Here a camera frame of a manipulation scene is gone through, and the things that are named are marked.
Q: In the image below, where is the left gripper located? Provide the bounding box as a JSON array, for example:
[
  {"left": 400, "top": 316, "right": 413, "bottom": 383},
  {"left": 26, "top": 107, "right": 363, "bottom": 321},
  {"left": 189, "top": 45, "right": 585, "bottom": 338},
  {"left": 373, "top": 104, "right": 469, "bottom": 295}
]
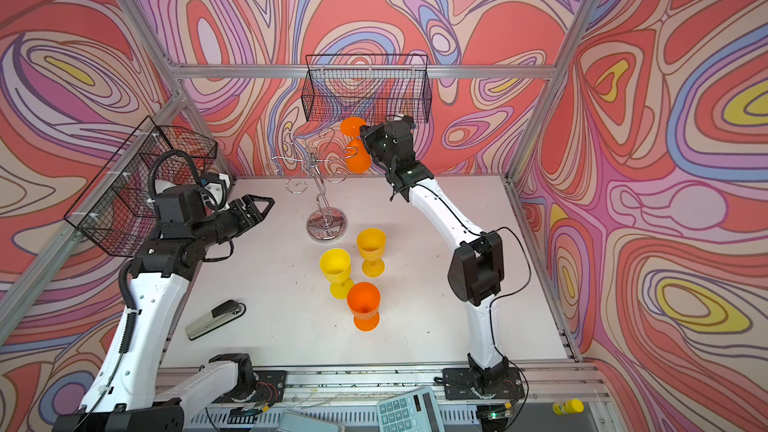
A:
[{"left": 189, "top": 194, "right": 273, "bottom": 251}]

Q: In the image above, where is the orange wine glass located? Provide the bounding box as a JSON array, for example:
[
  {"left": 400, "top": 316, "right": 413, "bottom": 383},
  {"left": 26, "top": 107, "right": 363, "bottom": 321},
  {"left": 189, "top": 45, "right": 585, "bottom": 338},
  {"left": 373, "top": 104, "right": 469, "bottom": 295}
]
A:
[
  {"left": 340, "top": 117, "right": 372, "bottom": 174},
  {"left": 347, "top": 282, "right": 381, "bottom": 332}
]

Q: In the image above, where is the light yellow wine glass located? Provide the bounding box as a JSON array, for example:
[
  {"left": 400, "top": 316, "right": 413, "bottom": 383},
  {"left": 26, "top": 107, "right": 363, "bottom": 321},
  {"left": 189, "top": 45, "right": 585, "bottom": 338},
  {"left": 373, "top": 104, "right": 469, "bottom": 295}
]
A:
[{"left": 319, "top": 248, "right": 354, "bottom": 300}]

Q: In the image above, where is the dark yellow wine glass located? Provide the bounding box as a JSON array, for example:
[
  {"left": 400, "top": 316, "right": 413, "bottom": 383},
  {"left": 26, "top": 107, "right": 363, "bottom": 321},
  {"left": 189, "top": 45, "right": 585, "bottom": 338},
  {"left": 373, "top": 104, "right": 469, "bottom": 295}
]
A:
[{"left": 356, "top": 228, "right": 387, "bottom": 278}]

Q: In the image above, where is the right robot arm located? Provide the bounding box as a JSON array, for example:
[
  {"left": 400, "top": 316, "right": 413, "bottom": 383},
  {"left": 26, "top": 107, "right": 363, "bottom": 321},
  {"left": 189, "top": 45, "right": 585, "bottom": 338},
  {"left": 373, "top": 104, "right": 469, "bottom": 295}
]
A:
[{"left": 360, "top": 117, "right": 509, "bottom": 396}]

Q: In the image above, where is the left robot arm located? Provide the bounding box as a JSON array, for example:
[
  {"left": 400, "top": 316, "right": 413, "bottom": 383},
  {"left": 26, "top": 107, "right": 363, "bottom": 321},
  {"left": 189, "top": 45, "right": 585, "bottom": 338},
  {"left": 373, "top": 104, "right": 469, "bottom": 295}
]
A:
[{"left": 53, "top": 150, "right": 275, "bottom": 431}]

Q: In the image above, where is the chrome wine glass rack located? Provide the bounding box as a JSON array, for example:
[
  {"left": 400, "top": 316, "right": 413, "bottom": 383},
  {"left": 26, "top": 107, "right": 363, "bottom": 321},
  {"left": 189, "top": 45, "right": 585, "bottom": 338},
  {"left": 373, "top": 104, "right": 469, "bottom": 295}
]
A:
[{"left": 269, "top": 129, "right": 349, "bottom": 243}]

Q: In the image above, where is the grey black stapler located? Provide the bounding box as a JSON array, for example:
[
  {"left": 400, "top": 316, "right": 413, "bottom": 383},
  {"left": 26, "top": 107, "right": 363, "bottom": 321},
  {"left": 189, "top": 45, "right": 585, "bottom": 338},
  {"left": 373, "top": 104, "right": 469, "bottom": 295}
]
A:
[{"left": 185, "top": 299, "right": 247, "bottom": 341}]

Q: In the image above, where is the grey box at front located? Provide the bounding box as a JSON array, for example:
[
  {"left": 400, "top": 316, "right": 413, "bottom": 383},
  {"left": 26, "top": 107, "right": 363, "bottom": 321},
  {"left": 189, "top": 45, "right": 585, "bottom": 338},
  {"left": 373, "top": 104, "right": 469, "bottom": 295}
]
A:
[{"left": 277, "top": 411, "right": 345, "bottom": 432}]

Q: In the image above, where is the teal calculator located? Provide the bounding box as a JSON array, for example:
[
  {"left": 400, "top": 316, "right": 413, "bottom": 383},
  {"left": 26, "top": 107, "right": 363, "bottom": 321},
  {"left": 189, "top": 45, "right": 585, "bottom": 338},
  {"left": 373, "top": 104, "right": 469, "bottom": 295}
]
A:
[{"left": 376, "top": 387, "right": 445, "bottom": 432}]

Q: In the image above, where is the yellow capped bottle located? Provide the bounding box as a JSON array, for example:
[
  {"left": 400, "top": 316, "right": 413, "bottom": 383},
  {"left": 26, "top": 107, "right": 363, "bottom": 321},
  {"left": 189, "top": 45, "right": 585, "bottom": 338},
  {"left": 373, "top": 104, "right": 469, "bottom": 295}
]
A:
[{"left": 552, "top": 399, "right": 585, "bottom": 416}]

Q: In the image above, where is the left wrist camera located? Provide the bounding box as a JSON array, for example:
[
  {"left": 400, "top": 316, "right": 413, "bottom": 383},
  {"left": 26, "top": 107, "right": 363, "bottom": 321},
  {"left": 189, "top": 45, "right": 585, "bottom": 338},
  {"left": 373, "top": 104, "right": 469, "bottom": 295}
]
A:
[{"left": 201, "top": 171, "right": 231, "bottom": 211}]

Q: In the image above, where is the back black wire basket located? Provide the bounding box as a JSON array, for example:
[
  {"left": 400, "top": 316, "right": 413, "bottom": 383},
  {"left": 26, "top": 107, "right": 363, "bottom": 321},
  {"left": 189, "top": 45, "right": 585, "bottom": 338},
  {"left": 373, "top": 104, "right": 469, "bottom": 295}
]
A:
[{"left": 301, "top": 53, "right": 432, "bottom": 124}]

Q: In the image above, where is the black wire basket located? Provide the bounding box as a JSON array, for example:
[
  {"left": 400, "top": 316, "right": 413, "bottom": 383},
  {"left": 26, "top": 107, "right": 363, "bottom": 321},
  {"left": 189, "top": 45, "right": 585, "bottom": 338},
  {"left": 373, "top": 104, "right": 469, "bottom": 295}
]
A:
[
  {"left": 301, "top": 53, "right": 432, "bottom": 124},
  {"left": 64, "top": 117, "right": 218, "bottom": 257}
]

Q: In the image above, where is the left black wire basket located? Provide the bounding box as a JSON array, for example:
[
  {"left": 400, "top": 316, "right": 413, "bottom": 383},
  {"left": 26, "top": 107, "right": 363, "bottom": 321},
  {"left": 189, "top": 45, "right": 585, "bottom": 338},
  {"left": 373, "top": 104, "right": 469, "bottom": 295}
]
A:
[{"left": 64, "top": 117, "right": 218, "bottom": 257}]

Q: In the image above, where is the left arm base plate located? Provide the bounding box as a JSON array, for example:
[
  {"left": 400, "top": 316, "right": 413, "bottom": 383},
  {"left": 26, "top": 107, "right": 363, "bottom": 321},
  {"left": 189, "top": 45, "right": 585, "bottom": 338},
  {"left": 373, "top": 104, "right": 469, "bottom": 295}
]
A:
[{"left": 228, "top": 370, "right": 288, "bottom": 406}]

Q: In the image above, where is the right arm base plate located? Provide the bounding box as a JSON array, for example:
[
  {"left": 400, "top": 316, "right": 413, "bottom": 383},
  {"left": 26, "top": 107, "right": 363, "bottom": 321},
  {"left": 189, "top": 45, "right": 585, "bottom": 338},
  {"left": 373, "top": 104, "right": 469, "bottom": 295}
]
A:
[{"left": 434, "top": 368, "right": 526, "bottom": 403}]

